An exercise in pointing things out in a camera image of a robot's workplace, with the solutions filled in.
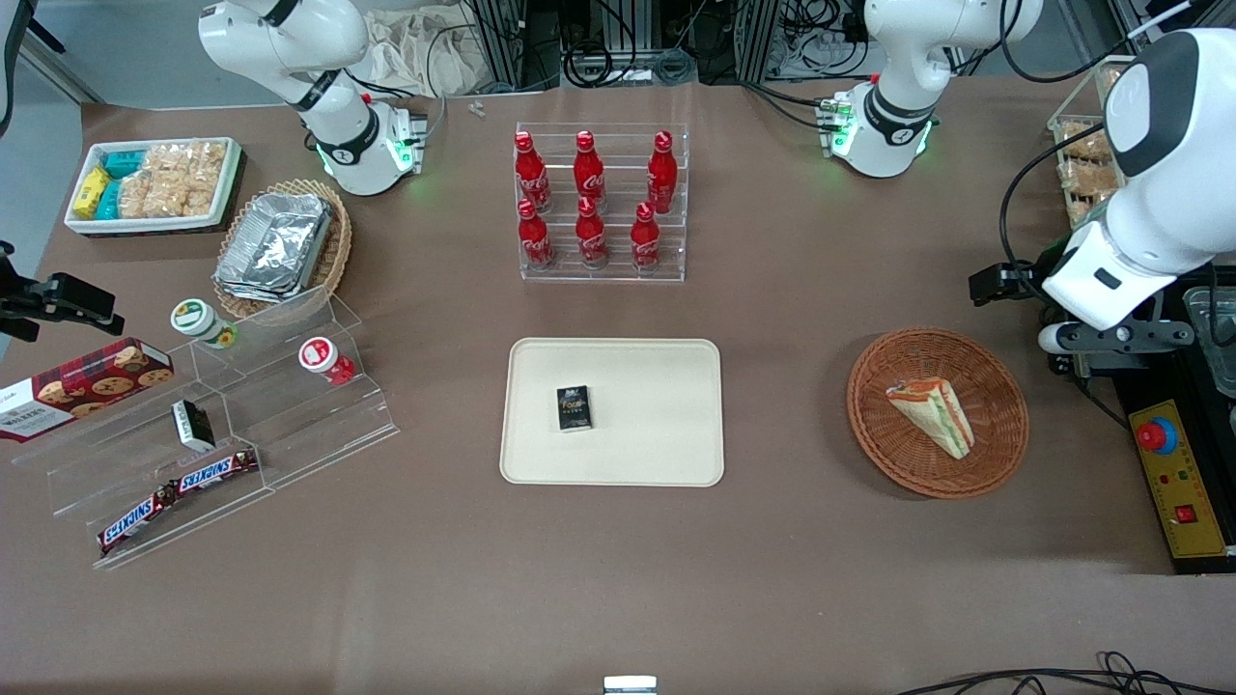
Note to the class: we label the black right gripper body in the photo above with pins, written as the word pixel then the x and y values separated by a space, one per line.
pixel 21 305

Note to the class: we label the triangular sandwich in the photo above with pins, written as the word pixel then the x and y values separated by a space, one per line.
pixel 937 415

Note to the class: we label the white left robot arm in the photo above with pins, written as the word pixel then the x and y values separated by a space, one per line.
pixel 893 116

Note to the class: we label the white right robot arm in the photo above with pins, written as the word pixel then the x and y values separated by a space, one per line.
pixel 338 135

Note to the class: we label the silver foil tray stack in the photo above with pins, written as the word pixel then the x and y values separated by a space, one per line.
pixel 275 246

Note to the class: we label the brown round wicker basket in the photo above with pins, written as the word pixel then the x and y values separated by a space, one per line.
pixel 893 454

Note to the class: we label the tan oval wicker basket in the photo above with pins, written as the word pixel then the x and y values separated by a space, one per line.
pixel 338 251

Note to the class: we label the cream rectangular tray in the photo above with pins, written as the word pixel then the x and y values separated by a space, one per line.
pixel 647 386

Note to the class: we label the red tartan cookie box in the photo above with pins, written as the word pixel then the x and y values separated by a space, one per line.
pixel 77 386

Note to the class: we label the teal snack packet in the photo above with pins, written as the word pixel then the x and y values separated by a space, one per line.
pixel 108 201
pixel 124 163

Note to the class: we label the green-lid white cup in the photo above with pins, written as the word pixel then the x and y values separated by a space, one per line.
pixel 196 319

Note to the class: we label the yellow snack packet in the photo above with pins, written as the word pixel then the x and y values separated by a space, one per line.
pixel 91 193

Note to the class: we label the black equipment base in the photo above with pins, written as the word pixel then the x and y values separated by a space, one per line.
pixel 1139 391

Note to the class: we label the clear rice cracker bag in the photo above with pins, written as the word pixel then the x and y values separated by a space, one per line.
pixel 188 159
pixel 164 198

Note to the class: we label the clear cracker bag in rack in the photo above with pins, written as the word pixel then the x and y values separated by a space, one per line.
pixel 1083 143

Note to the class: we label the clear plastic container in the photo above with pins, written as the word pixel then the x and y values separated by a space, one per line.
pixel 1219 338

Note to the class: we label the black white-edged small box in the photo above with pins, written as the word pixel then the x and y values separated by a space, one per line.
pixel 193 425

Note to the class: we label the red emergency stop button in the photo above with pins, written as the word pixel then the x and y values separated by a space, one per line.
pixel 1155 436

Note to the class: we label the white rectangular snack bin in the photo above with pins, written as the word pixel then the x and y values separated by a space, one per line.
pixel 227 193

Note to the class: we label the snickers chocolate bar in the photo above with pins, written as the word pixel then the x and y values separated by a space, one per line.
pixel 135 519
pixel 217 470

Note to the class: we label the clear acrylic stepped shelf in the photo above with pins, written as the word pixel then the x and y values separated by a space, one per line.
pixel 290 425

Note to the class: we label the red-lid cup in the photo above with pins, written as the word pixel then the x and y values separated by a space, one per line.
pixel 319 355

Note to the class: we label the yellow emergency stop box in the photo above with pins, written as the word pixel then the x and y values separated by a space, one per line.
pixel 1193 483

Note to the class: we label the black stand pole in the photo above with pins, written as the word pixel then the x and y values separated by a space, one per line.
pixel 12 68

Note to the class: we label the red cola bottle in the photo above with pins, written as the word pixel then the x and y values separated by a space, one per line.
pixel 662 179
pixel 532 174
pixel 591 239
pixel 588 174
pixel 645 241
pixel 534 241

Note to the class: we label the clear acrylic bottle rack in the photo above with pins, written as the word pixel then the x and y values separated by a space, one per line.
pixel 618 275

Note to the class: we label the beige cloth bag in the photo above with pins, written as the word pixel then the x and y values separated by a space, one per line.
pixel 415 53

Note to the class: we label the black gold-print small box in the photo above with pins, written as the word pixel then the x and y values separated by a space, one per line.
pixel 574 408

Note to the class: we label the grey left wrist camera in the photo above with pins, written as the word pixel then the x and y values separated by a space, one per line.
pixel 1110 338

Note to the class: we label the aluminium frame post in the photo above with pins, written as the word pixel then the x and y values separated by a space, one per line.
pixel 502 43
pixel 756 39

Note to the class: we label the silver metal bracket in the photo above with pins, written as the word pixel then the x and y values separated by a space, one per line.
pixel 630 685

